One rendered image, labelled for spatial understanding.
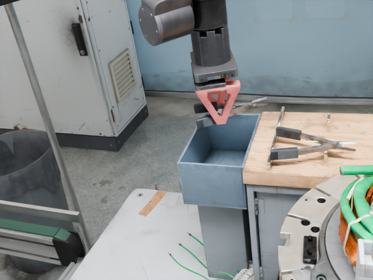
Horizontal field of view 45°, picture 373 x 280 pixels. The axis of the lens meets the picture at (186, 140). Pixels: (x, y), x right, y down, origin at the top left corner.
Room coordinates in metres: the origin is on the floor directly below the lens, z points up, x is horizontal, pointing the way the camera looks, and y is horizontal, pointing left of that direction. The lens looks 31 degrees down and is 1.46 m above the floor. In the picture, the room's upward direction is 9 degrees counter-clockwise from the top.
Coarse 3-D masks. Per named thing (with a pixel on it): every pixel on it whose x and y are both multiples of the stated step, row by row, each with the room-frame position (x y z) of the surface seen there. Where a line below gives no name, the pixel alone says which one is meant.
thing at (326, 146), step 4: (324, 144) 0.55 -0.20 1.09; (328, 144) 0.55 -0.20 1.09; (300, 148) 0.55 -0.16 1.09; (304, 148) 0.55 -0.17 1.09; (308, 148) 0.55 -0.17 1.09; (312, 148) 0.55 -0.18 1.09; (316, 148) 0.55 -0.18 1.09; (320, 148) 0.55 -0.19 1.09; (324, 148) 0.55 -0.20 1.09; (328, 148) 0.55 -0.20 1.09; (332, 148) 0.55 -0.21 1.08; (300, 152) 0.54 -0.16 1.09; (304, 152) 0.54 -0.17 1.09; (308, 152) 0.54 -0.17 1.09; (312, 152) 0.54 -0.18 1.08
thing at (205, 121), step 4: (204, 116) 0.64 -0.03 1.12; (208, 116) 0.64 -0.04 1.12; (196, 120) 0.63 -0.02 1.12; (200, 120) 0.63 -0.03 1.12; (204, 120) 0.63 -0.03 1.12; (208, 120) 0.63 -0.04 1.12; (212, 120) 0.63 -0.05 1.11; (196, 124) 0.63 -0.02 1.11; (200, 124) 0.63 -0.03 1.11; (204, 124) 0.63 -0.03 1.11; (208, 124) 0.63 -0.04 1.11; (212, 124) 0.63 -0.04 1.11
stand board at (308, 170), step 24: (264, 120) 0.70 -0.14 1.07; (288, 120) 0.68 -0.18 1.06; (312, 120) 0.67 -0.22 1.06; (336, 120) 0.66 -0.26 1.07; (360, 120) 0.64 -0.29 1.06; (264, 144) 0.62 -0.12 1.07; (288, 144) 0.61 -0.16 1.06; (312, 144) 0.59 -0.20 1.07; (360, 144) 0.57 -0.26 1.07; (264, 168) 0.55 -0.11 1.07; (288, 168) 0.54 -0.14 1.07; (312, 168) 0.53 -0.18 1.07; (336, 168) 0.52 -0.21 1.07
